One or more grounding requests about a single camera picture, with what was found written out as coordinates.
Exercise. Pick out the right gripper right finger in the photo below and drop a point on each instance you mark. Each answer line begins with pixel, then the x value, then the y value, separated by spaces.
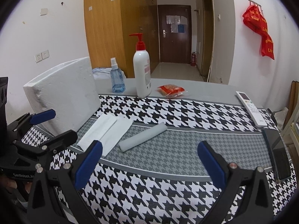
pixel 256 204

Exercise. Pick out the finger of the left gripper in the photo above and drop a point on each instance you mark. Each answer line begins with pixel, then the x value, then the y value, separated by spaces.
pixel 42 117
pixel 55 145

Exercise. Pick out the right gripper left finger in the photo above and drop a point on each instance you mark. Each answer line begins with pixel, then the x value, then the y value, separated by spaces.
pixel 44 205

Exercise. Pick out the white tissue paper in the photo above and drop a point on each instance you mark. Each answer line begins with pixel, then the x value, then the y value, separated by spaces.
pixel 107 129

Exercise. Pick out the grey cloth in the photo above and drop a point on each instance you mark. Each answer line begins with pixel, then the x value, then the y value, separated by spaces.
pixel 142 137

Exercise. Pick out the person left hand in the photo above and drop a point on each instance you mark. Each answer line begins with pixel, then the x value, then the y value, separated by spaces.
pixel 11 184

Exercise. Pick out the white styrofoam box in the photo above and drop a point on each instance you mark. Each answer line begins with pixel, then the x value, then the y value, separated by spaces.
pixel 69 89

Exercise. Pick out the black smartphone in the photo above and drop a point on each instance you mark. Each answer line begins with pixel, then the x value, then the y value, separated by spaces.
pixel 277 154

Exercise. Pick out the blue cloth covered object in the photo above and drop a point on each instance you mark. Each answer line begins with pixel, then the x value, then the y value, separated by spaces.
pixel 101 73

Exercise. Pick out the blue spray bottle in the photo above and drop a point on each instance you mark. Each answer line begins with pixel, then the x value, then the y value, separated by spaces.
pixel 117 78

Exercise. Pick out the white remote control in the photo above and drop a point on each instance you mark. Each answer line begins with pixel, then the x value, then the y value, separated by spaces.
pixel 253 111

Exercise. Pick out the houndstooth table cloth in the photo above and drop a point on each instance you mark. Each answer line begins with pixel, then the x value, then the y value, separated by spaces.
pixel 163 180

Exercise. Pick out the wooden planks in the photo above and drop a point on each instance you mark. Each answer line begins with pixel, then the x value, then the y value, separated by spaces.
pixel 293 99

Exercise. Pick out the white red pump bottle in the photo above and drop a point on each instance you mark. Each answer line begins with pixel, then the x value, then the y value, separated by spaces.
pixel 141 65

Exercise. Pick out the wooden wardrobe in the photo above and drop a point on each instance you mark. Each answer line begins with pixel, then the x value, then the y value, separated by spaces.
pixel 110 27

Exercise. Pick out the red snack packet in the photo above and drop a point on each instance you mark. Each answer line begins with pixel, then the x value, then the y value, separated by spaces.
pixel 171 90

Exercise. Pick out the red fire extinguisher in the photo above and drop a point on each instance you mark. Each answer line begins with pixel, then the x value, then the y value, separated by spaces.
pixel 193 59

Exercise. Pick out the dark brown entrance door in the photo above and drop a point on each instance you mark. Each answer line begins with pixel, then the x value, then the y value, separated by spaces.
pixel 175 32

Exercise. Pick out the red hanging bag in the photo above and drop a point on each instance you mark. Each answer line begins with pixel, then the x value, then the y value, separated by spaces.
pixel 254 19

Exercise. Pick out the wall socket switch pair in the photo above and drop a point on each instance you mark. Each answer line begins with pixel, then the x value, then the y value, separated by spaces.
pixel 42 56

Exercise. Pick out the side doorway frame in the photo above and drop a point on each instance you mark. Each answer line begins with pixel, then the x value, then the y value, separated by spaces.
pixel 208 37

